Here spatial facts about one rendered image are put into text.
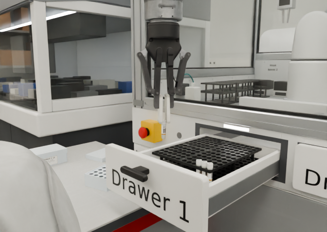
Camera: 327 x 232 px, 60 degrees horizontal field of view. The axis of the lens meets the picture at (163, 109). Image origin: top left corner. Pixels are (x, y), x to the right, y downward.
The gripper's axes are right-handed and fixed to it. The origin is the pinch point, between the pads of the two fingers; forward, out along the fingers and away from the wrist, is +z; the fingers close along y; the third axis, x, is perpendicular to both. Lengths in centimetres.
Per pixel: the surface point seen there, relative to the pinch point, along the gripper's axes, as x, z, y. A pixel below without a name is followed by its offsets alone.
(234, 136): 27.5, 16.2, 32.1
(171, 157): -5.1, 10.8, 0.9
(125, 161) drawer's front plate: -7.9, 10.0, -10.1
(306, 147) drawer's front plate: -11.9, 8.1, 31.0
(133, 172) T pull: -15.9, 9.5, -9.0
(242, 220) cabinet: 2.2, 33.9, 23.5
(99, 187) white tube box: 10.3, 23.8, -16.5
